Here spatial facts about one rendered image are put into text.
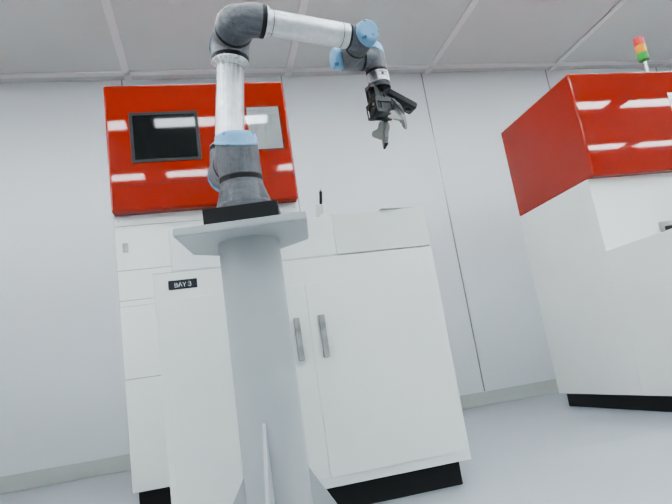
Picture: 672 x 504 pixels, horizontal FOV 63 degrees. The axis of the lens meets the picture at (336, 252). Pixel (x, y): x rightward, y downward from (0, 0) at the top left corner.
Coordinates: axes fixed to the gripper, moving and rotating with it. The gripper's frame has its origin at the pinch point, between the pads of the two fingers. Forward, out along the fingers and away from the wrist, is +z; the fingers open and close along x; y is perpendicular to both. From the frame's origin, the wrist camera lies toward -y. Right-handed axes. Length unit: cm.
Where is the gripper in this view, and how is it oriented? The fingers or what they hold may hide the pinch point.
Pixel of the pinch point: (396, 140)
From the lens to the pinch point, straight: 186.6
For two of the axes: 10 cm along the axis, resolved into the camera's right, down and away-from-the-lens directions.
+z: 1.8, 9.6, -2.1
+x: 3.8, -2.7, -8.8
